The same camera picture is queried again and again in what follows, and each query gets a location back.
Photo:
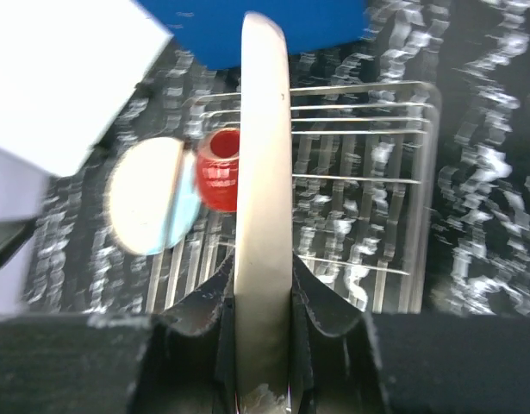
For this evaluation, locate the cream and blue plate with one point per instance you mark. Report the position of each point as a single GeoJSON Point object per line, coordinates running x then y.
{"type": "Point", "coordinates": [151, 200]}

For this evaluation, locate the whiteboard with red writing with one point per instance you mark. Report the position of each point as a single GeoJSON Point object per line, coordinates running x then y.
{"type": "Point", "coordinates": [67, 68]}

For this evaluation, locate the wire dish rack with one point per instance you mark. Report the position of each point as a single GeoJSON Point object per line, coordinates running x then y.
{"type": "Point", "coordinates": [363, 157]}

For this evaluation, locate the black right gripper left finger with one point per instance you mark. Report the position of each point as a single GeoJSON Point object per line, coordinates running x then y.
{"type": "Point", "coordinates": [177, 361]}

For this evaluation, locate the blue ring binder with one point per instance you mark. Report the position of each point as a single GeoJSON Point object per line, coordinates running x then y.
{"type": "Point", "coordinates": [211, 29]}

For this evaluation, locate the red bowl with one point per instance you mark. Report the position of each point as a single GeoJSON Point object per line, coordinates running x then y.
{"type": "Point", "coordinates": [217, 166]}

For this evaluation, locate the cream and pink plate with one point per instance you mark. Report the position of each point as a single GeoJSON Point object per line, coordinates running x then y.
{"type": "Point", "coordinates": [263, 243]}

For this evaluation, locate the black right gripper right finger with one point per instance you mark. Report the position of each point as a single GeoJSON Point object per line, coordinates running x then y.
{"type": "Point", "coordinates": [343, 360]}

